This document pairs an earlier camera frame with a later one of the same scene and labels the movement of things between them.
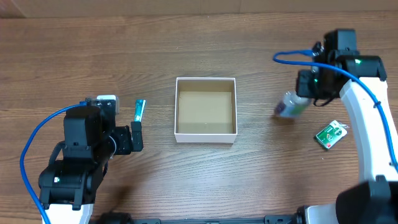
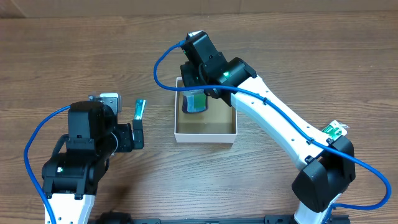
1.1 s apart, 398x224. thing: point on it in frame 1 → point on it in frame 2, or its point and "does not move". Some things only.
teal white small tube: (139, 106) does not move
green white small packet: (332, 134) does not move
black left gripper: (125, 145) does not move
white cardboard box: (206, 109) does not move
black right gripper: (305, 79) → (193, 71)
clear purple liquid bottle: (292, 106) → (194, 101)
